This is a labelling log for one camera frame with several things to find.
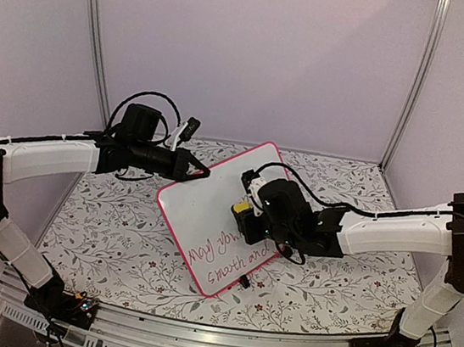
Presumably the yellow whiteboard eraser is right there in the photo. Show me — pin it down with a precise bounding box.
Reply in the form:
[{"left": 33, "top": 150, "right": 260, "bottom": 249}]
[{"left": 231, "top": 201, "right": 252, "bottom": 218}]

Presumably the pink framed whiteboard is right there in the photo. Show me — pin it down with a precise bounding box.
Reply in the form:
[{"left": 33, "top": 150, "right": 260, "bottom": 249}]
[{"left": 157, "top": 142, "right": 282, "bottom": 297}]

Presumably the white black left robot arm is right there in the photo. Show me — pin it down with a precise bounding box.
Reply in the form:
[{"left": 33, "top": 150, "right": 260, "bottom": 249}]
[{"left": 0, "top": 92, "right": 210, "bottom": 316}]

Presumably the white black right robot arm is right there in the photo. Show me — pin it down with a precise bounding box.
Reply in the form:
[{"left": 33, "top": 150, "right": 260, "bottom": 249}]
[{"left": 231, "top": 168, "right": 464, "bottom": 347}]

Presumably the black left stand foot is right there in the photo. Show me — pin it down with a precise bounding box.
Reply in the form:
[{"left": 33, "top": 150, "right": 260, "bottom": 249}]
[{"left": 239, "top": 275, "right": 250, "bottom": 289}]

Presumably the floral patterned table mat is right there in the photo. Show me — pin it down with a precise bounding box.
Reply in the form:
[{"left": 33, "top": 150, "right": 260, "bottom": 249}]
[{"left": 25, "top": 118, "right": 443, "bottom": 347}]

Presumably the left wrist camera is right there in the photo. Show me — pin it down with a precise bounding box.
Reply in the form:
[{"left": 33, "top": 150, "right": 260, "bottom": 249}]
[{"left": 164, "top": 117, "right": 201, "bottom": 151}]

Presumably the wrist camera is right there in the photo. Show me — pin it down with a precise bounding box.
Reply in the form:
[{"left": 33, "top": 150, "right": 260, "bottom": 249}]
[
  {"left": 164, "top": 117, "right": 201, "bottom": 151},
  {"left": 241, "top": 169, "right": 267, "bottom": 216}
]

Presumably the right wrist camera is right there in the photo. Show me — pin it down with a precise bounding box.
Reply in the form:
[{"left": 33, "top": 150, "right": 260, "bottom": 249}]
[{"left": 241, "top": 169, "right": 267, "bottom": 216}]

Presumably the aluminium front rail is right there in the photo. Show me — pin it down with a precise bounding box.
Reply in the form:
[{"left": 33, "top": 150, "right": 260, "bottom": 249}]
[{"left": 0, "top": 271, "right": 464, "bottom": 347}]

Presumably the left aluminium frame post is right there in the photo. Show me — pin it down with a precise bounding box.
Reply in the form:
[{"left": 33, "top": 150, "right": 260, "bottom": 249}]
[{"left": 87, "top": 0, "right": 111, "bottom": 125}]

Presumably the aluminium frame post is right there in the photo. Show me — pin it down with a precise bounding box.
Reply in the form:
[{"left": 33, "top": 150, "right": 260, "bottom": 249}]
[
  {"left": 87, "top": 0, "right": 111, "bottom": 125},
  {"left": 379, "top": 0, "right": 450, "bottom": 173}
]

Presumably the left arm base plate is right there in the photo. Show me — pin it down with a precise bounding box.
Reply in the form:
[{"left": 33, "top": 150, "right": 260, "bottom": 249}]
[{"left": 24, "top": 293, "right": 99, "bottom": 331}]

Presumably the right aluminium frame post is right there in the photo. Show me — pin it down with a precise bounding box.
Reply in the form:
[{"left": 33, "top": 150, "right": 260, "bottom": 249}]
[{"left": 379, "top": 0, "right": 450, "bottom": 173}]

